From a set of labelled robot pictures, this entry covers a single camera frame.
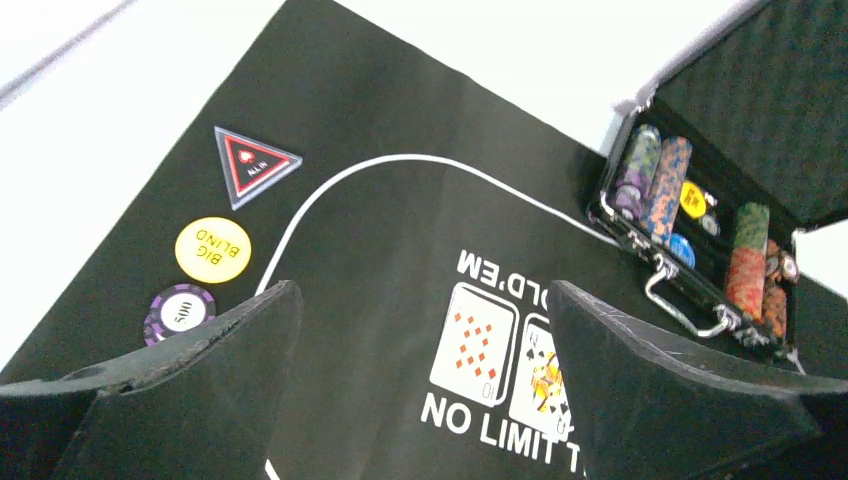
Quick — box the black aluminium chip case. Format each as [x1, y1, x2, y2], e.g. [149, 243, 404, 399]
[588, 1, 847, 361]

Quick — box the red triangular all-in marker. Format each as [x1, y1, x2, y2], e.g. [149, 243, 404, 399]
[214, 126, 303, 211]

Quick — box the yellow round button chip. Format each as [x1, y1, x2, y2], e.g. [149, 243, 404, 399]
[174, 217, 252, 284]

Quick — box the brown chip row in case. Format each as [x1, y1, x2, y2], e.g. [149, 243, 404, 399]
[762, 239, 800, 342]

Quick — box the blue button in case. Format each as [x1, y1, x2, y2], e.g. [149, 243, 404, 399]
[668, 233, 696, 269]

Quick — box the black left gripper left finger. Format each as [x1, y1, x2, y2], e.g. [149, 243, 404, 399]
[1, 280, 303, 479]

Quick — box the black poker felt mat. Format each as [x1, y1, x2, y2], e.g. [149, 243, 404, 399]
[1, 1, 847, 479]

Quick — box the purple chip row in case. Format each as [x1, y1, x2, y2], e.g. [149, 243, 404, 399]
[611, 124, 661, 221]

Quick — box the yellow button in case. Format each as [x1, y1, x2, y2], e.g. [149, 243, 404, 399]
[680, 180, 709, 220]

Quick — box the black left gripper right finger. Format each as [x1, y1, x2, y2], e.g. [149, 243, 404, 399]
[548, 280, 847, 479]

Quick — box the green orange chip row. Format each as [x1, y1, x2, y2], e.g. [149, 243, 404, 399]
[725, 202, 770, 322]

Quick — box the ten of diamonds card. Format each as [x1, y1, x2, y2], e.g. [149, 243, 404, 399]
[429, 282, 519, 407]

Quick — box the pink grey chip row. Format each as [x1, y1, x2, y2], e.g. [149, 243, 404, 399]
[641, 136, 692, 245]

